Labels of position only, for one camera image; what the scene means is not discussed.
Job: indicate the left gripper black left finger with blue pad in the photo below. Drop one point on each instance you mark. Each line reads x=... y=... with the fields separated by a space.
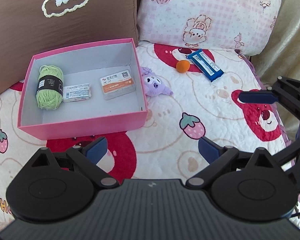
x=86 y=159

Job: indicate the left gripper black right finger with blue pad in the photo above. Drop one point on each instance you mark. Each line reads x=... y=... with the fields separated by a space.
x=220 y=160

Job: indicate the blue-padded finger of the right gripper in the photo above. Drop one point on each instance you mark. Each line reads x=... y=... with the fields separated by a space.
x=260 y=96

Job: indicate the blue wet wipes pack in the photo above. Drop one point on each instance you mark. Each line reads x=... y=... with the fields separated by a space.
x=205 y=64

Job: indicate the purple plush toy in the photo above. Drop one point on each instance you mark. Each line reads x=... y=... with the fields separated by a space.
x=152 y=85

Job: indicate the beige satin blanket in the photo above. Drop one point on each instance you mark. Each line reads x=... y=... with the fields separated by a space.
x=281 y=56

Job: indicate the small white medicine box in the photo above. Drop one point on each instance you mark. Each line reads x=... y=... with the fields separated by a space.
x=75 y=93

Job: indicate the white red bear quilt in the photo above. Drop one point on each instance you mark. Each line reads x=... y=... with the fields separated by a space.
x=166 y=146

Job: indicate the pink cardboard box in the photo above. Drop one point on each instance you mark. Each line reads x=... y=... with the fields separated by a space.
x=85 y=63

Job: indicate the green yarn skein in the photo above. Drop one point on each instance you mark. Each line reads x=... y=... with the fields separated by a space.
x=49 y=93

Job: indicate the clear orange-white card box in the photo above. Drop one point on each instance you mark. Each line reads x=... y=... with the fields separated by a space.
x=117 y=84

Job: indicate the pink checked cartoon pillow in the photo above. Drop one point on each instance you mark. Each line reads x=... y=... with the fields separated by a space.
x=245 y=25

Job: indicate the orange sponge ball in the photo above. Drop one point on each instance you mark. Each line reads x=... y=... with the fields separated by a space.
x=182 y=66

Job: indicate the brown embroidered cushion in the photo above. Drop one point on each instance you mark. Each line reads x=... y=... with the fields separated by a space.
x=30 y=27

